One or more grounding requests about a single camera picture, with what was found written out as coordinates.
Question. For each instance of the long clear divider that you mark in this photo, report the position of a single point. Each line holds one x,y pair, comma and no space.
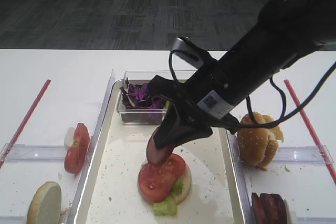
82,199
239,194

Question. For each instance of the left long clear divider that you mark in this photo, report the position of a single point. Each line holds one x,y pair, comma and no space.
82,199

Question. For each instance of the sesame bun top front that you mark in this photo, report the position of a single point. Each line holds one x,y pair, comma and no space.
252,144

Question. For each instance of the clear rail lower right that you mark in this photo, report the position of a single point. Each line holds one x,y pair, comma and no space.
315,220

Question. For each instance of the left red tape strip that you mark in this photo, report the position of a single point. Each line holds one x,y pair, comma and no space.
23,123

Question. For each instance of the right red tape strip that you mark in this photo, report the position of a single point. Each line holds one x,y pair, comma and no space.
307,121

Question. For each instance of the purple cabbage leaves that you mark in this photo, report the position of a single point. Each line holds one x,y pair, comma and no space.
136,96

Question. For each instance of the silver metal tray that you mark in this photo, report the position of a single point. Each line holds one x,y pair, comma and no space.
116,197

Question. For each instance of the sesame bun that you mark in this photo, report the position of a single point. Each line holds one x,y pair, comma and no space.
274,135
252,144

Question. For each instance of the green lettuce in container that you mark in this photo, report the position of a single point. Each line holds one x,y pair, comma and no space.
167,104

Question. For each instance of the red tape strip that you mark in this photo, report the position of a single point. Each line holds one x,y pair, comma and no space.
23,123
307,121

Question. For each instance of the right long clear divider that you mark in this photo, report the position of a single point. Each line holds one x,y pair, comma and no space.
239,194

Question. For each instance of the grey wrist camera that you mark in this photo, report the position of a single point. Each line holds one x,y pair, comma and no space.
189,52

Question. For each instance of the clear rail upper left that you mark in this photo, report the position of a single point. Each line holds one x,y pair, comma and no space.
33,153

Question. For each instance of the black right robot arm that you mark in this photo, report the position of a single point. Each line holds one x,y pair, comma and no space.
286,31

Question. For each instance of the clear rail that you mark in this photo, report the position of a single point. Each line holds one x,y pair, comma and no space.
33,153
315,220
12,220
317,155

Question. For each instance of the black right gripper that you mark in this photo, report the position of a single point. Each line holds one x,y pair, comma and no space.
184,121

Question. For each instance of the tomato slice on tray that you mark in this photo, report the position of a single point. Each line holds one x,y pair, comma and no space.
160,179

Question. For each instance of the clear rail upper right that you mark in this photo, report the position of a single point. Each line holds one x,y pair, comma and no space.
317,155

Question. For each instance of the clear rail lower left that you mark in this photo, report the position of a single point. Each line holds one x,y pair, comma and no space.
12,220

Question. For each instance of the sesame bun top rear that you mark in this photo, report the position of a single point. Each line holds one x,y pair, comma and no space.
274,135

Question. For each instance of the stack of meat slices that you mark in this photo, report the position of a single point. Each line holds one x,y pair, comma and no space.
269,208

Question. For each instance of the bottom bun slice on tray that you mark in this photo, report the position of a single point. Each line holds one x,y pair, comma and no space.
187,179

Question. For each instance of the upright bun slice left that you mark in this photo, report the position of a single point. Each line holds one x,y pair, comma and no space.
45,207

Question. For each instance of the upright tomato slice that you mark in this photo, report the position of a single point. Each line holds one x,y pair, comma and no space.
76,154

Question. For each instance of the round meat slice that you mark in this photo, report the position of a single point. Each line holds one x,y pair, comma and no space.
157,156

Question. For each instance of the clear plastic container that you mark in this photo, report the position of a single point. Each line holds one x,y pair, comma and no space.
141,116

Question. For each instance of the lettuce piece on tray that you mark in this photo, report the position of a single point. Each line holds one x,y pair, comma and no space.
169,205

